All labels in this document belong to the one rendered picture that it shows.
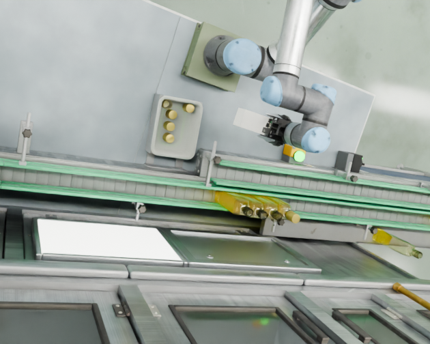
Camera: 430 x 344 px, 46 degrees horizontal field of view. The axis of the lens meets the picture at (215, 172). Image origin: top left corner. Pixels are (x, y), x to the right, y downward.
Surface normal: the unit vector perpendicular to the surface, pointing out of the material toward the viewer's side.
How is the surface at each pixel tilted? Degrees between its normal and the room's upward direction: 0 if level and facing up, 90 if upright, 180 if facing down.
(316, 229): 0
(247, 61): 9
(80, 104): 0
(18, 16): 0
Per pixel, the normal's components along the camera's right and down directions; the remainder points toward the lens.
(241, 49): 0.21, 0.19
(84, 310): 0.18, -0.97
